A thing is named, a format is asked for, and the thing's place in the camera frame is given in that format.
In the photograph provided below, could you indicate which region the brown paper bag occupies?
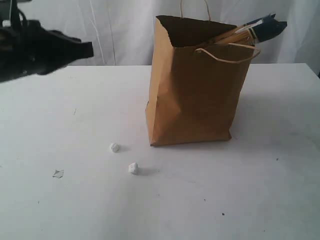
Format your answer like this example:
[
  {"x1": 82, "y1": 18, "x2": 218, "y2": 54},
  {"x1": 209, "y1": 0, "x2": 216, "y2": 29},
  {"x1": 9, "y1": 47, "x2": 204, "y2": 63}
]
[{"x1": 145, "y1": 15, "x2": 255, "y2": 146}]

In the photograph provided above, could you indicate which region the spaghetti pasta package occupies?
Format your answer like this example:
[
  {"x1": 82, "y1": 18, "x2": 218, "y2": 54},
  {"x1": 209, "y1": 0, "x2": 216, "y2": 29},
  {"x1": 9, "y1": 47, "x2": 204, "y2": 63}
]
[{"x1": 200, "y1": 13, "x2": 288, "y2": 46}]

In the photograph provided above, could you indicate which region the white ball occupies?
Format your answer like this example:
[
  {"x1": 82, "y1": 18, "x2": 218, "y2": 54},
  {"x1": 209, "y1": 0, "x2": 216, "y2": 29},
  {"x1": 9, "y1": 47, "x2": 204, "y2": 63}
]
[
  {"x1": 128, "y1": 162, "x2": 139, "y2": 175},
  {"x1": 109, "y1": 143, "x2": 121, "y2": 153}
]

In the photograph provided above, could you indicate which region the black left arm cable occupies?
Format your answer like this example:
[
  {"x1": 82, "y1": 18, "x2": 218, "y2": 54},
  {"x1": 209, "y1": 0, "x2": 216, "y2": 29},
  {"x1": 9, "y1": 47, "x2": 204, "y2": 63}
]
[{"x1": 9, "y1": 0, "x2": 30, "y2": 28}]

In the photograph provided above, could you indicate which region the white backdrop curtain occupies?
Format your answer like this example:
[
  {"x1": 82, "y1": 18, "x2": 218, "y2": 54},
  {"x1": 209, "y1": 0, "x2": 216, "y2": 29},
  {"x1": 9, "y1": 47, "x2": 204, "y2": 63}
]
[{"x1": 19, "y1": 0, "x2": 320, "y2": 72}]

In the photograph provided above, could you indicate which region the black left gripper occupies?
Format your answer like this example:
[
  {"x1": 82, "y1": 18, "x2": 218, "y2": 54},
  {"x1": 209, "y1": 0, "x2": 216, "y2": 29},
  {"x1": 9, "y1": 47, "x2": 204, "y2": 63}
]
[{"x1": 0, "y1": 20, "x2": 94, "y2": 83}]

